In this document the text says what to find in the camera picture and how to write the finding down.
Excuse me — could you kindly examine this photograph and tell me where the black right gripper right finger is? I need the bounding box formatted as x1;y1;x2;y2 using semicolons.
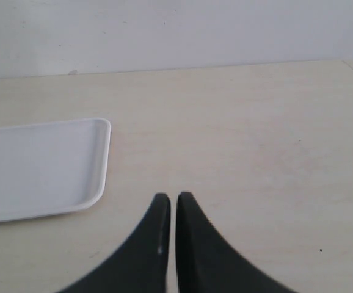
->
175;192;292;292

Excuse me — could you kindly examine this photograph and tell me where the white rectangular tray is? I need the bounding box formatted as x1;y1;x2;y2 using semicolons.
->
0;118;111;223

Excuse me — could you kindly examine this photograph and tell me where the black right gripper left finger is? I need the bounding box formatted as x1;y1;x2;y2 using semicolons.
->
62;193;171;293

